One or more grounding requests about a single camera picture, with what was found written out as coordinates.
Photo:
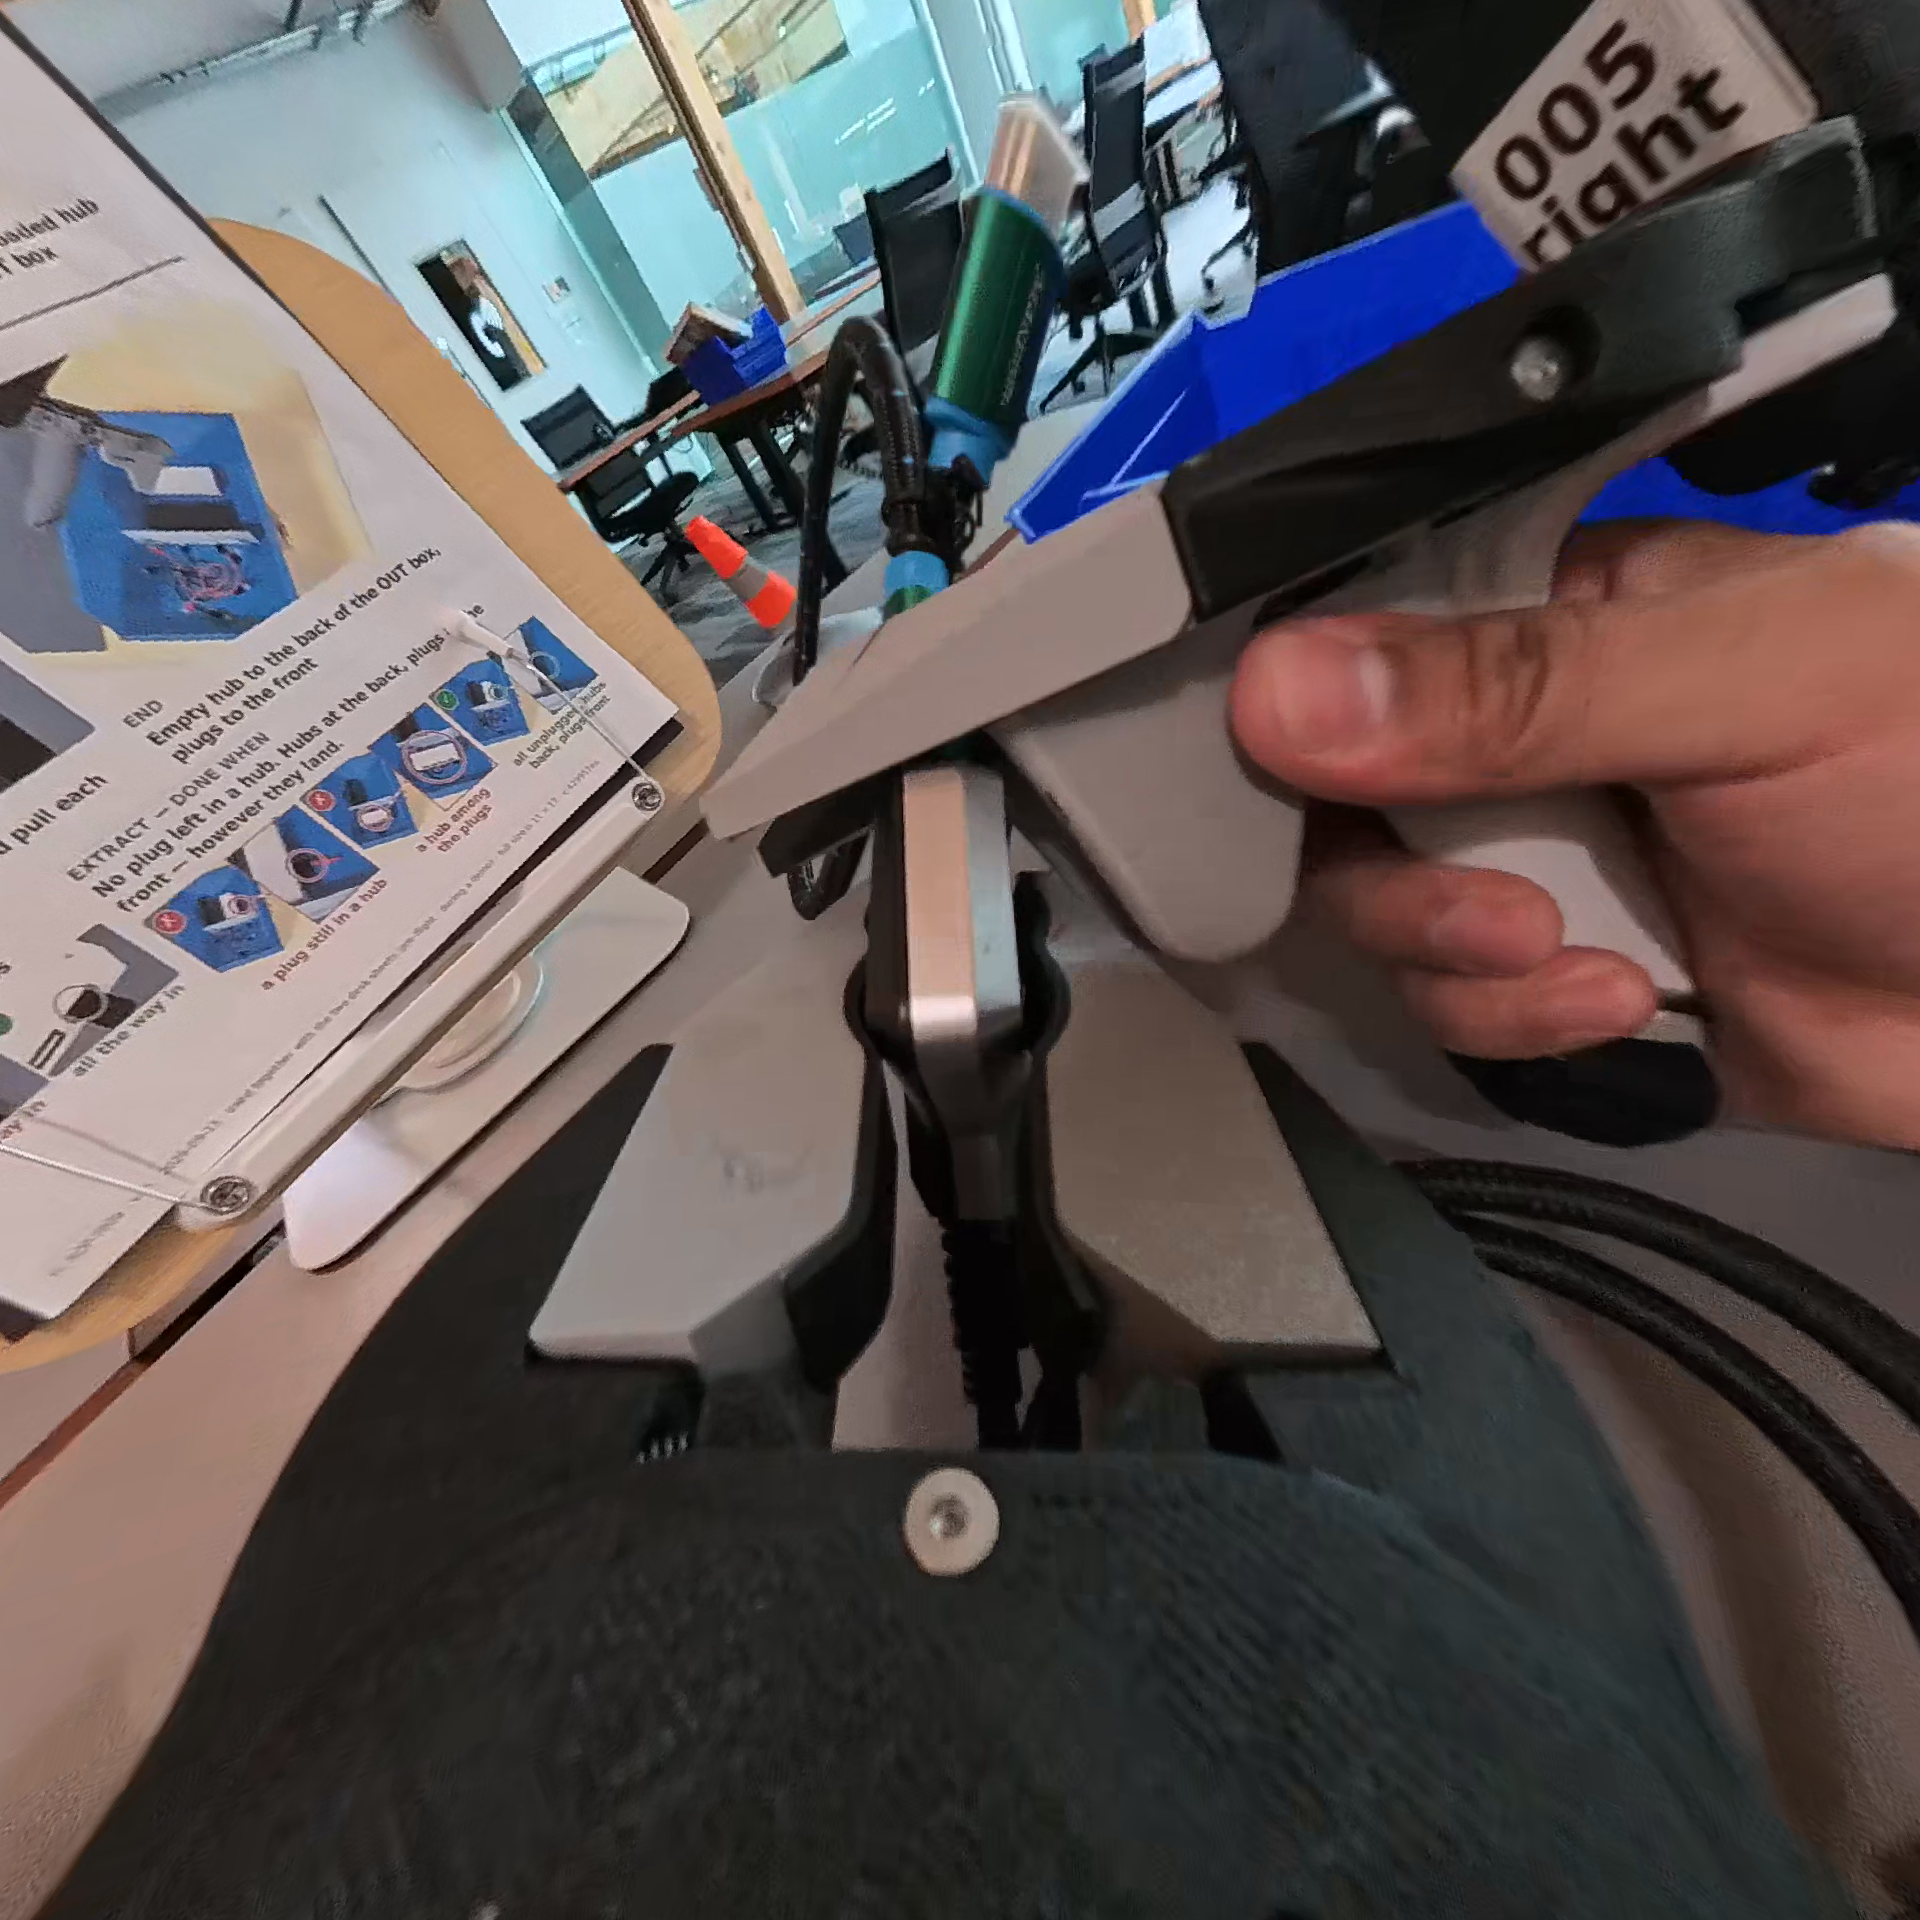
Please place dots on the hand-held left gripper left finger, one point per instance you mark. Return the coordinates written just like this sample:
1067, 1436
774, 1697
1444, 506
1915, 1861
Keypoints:
704, 1184

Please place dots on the orange traffic cone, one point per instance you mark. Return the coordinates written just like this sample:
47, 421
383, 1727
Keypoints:
743, 578

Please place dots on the blue storage bin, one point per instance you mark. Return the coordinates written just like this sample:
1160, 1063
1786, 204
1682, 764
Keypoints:
1350, 317

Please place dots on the person's right hand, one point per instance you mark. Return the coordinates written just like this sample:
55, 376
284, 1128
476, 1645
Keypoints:
1769, 721

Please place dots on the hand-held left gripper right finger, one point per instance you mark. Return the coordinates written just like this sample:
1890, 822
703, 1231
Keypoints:
1201, 1184

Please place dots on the framed wall picture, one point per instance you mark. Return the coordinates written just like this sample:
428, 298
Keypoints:
480, 317

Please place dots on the printed instruction sheet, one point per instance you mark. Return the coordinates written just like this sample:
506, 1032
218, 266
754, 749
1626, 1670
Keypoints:
224, 674

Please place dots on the small blue crate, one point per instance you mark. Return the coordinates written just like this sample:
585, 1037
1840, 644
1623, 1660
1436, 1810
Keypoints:
745, 353

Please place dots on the brushed metal hub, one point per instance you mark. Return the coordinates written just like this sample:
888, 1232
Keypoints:
944, 930

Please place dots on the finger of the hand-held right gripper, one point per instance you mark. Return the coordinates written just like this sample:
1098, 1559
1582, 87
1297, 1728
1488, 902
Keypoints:
974, 661

